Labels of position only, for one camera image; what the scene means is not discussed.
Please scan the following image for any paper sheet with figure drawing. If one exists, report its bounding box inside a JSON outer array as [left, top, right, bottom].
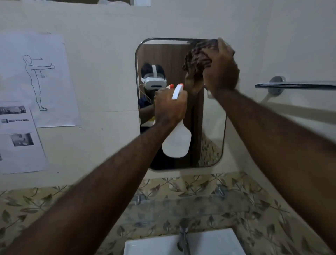
[[0, 32, 81, 128]]

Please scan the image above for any person's right forearm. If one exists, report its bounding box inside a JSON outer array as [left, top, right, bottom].
[[212, 88, 336, 253]]

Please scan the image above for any chrome faucet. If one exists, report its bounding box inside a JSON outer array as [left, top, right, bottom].
[[177, 219, 191, 255]]

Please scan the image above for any brown cleaning cloth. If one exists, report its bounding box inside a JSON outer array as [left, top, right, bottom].
[[182, 39, 219, 77]]

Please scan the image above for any paper sheet with photos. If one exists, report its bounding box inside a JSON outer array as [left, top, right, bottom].
[[0, 102, 50, 174]]

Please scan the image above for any white sink basin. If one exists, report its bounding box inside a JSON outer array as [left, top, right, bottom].
[[124, 228, 246, 255]]

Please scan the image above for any rounded wall mirror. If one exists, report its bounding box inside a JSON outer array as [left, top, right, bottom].
[[135, 38, 227, 171]]

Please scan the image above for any person's right hand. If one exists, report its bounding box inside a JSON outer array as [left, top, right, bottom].
[[202, 37, 240, 98]]

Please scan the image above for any person's left hand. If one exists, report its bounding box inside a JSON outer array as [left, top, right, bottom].
[[153, 88, 188, 128]]

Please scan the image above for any person's left forearm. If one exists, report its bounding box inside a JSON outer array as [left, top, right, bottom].
[[5, 119, 180, 255]]

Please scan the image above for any chrome towel bar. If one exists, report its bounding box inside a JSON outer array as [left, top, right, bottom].
[[255, 76, 336, 96]]

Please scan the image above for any white spray bottle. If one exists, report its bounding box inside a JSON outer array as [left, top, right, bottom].
[[162, 84, 192, 159]]

